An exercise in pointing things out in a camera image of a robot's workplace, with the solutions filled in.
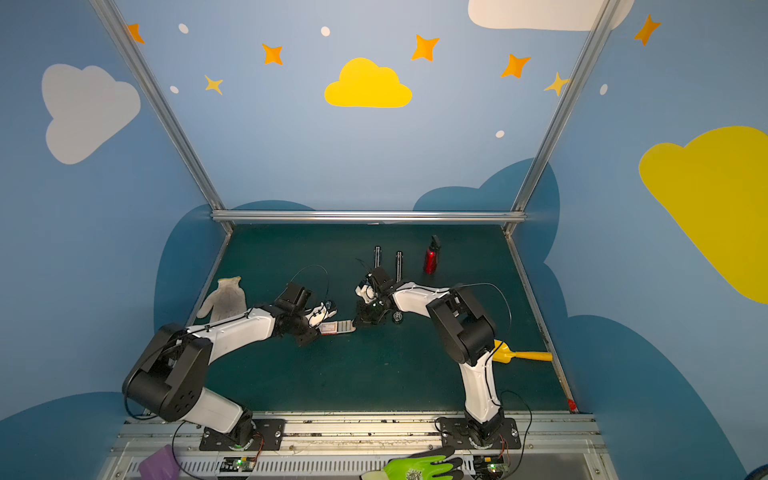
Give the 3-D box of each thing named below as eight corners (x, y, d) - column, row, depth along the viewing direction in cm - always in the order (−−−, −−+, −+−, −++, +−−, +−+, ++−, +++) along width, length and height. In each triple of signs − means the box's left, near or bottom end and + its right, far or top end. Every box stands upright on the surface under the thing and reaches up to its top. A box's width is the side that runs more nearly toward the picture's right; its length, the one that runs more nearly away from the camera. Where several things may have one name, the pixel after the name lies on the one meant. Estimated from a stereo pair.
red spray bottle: (425, 276, 107) (431, 246, 94) (424, 265, 111) (429, 234, 98) (435, 277, 107) (442, 246, 94) (433, 265, 111) (440, 234, 98)
